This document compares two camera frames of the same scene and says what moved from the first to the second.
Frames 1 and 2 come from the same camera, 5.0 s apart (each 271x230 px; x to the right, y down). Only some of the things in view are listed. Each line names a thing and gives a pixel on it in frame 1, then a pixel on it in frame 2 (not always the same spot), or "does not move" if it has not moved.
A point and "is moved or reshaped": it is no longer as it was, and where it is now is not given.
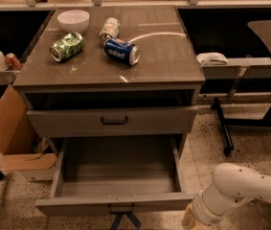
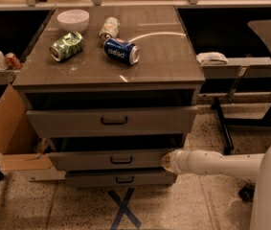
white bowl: (73, 20) does not move
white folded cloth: (212, 58) does not move
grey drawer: (156, 121) does not move
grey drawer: (118, 174) is moved or reshaped
